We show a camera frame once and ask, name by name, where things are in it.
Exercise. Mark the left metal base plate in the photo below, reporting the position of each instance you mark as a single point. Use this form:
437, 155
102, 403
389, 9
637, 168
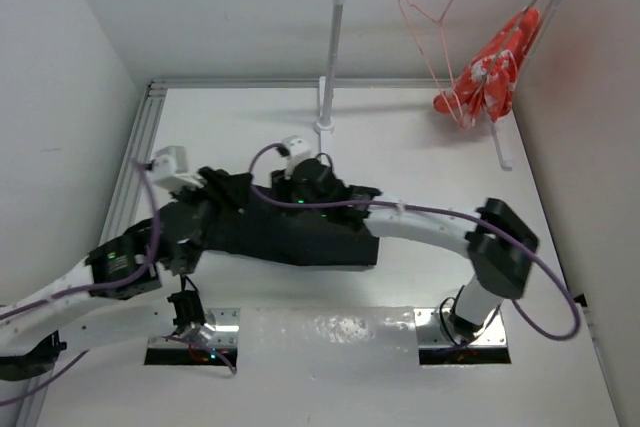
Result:
219, 331

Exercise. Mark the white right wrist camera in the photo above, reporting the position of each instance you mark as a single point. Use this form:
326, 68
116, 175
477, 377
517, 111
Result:
294, 150

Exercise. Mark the black trousers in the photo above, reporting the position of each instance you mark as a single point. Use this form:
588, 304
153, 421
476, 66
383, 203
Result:
250, 224

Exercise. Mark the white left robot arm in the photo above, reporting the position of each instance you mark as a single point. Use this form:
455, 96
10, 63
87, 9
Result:
119, 270

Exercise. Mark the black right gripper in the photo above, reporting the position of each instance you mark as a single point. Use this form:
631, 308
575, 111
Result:
282, 186

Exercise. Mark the red white patterned garment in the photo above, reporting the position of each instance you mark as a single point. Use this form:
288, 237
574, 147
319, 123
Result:
463, 87

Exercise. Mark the metal base plate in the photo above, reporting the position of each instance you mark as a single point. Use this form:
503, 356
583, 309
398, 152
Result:
434, 330
219, 331

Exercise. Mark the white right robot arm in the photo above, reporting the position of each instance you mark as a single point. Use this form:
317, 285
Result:
499, 245

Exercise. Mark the aluminium table edge rail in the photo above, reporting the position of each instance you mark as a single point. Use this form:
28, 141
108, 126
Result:
199, 112

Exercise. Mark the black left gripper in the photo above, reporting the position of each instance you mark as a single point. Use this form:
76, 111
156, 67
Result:
190, 190

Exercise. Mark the pink wire hanger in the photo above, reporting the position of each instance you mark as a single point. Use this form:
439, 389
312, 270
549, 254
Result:
442, 37

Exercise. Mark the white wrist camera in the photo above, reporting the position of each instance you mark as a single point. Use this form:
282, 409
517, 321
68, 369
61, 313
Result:
169, 170
294, 150

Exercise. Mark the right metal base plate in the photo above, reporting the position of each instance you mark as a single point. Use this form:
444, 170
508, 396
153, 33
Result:
434, 330

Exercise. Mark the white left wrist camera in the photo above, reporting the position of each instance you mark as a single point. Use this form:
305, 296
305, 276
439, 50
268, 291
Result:
169, 170

